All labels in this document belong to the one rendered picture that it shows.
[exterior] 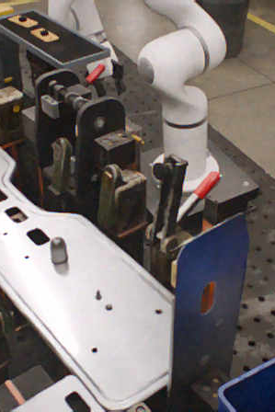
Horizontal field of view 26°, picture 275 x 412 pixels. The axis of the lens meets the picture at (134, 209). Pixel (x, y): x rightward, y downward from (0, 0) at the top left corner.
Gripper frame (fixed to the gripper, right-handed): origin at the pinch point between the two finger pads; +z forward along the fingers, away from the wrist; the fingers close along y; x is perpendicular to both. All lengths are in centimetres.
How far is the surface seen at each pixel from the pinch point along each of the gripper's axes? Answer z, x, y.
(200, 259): 3, 88, -97
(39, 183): 9, 49, -16
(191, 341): 15, 88, -91
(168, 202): 7, 64, -72
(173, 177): 3, 63, -74
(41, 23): -26.3, 23.7, -8.6
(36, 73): -15.2, 31.8, -8.9
